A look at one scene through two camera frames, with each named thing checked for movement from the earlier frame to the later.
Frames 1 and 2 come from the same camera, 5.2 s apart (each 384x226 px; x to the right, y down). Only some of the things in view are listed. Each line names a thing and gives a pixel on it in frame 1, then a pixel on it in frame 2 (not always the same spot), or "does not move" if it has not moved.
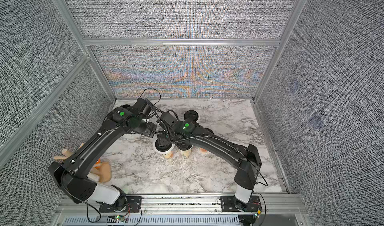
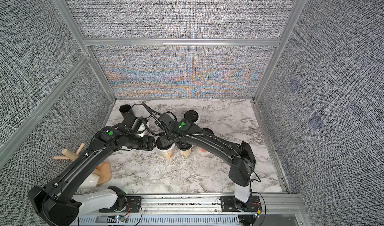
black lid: x=162 y=148 does not move
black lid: x=184 y=146 does not move
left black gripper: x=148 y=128 -> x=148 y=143
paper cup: x=168 y=154 does not move
